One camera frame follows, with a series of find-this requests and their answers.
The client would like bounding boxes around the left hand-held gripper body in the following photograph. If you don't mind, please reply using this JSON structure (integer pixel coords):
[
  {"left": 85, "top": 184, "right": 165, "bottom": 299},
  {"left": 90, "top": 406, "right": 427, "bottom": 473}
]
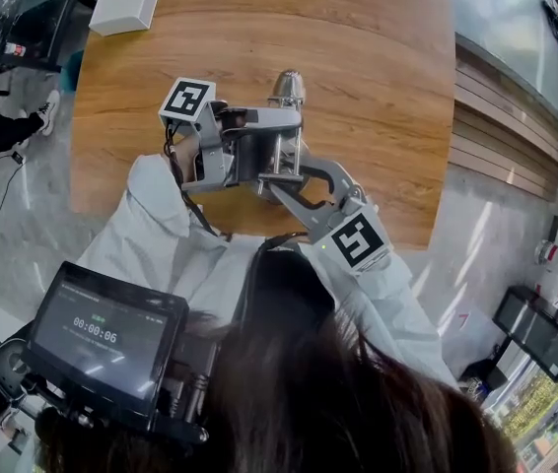
[{"left": 159, "top": 79, "right": 236, "bottom": 194}]

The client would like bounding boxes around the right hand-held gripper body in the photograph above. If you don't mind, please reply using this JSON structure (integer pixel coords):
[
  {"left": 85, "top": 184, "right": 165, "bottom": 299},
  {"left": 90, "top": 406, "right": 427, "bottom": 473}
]
[{"left": 308, "top": 184, "right": 395, "bottom": 278}]

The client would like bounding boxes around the silver desk lamp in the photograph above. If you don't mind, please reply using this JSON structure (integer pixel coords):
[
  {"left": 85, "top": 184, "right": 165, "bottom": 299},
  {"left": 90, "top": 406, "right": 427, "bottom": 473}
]
[{"left": 257, "top": 69, "right": 313, "bottom": 209}]

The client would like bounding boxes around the person's left forearm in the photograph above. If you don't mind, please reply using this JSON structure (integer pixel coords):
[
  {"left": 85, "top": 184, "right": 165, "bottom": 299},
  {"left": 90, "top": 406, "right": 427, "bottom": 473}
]
[{"left": 124, "top": 138, "right": 222, "bottom": 245}]

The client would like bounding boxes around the person's right forearm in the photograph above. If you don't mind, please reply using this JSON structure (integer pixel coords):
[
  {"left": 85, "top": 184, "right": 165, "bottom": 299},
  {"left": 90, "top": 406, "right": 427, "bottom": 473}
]
[{"left": 308, "top": 243, "right": 460, "bottom": 391}]

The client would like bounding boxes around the wooden table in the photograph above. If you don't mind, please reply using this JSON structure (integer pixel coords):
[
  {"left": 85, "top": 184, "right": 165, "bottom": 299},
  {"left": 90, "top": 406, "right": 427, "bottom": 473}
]
[{"left": 68, "top": 0, "right": 458, "bottom": 252}]

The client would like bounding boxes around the white rectangular box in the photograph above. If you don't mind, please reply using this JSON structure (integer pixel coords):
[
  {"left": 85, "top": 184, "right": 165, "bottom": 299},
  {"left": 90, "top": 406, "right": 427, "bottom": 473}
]
[{"left": 88, "top": 0, "right": 170, "bottom": 37}]

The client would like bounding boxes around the teal stool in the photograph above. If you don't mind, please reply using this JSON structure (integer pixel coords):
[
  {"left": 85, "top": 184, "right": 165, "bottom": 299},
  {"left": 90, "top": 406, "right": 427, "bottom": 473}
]
[{"left": 60, "top": 48, "right": 86, "bottom": 94}]

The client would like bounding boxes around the person's white jacket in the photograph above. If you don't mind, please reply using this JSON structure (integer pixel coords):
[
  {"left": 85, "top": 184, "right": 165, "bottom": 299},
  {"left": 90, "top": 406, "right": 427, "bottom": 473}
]
[{"left": 75, "top": 224, "right": 344, "bottom": 344}]

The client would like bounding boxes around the wooden slatted bench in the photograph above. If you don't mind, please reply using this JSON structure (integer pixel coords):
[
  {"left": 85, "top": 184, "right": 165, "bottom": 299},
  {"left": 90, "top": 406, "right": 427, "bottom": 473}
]
[{"left": 448, "top": 32, "right": 558, "bottom": 202}]

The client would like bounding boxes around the glass jar with red label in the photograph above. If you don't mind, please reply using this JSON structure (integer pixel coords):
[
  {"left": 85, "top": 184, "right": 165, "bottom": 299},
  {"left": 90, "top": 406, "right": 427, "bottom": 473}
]
[{"left": 533, "top": 239, "right": 558, "bottom": 266}]

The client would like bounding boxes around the black glass side table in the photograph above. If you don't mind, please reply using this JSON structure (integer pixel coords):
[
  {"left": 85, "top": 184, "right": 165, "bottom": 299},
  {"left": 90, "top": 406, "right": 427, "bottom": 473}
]
[{"left": 492, "top": 285, "right": 558, "bottom": 384}]

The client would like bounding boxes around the black monitor screen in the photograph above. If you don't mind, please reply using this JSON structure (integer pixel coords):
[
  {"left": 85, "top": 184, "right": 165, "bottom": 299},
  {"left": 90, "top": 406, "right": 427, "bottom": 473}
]
[{"left": 21, "top": 260, "right": 191, "bottom": 419}]

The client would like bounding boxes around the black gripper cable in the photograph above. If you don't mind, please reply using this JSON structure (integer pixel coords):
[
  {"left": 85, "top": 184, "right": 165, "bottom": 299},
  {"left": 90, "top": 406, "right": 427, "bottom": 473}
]
[{"left": 162, "top": 118, "right": 222, "bottom": 238}]

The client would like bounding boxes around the black head strap cable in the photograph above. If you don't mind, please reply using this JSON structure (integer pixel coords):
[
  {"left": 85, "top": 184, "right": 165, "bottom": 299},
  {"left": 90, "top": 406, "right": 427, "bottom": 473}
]
[{"left": 236, "top": 231, "right": 311, "bottom": 332}]

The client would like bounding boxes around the black metal frame table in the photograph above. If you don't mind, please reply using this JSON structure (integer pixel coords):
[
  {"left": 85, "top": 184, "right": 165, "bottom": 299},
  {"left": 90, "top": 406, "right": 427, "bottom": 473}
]
[{"left": 0, "top": 0, "right": 99, "bottom": 99}]

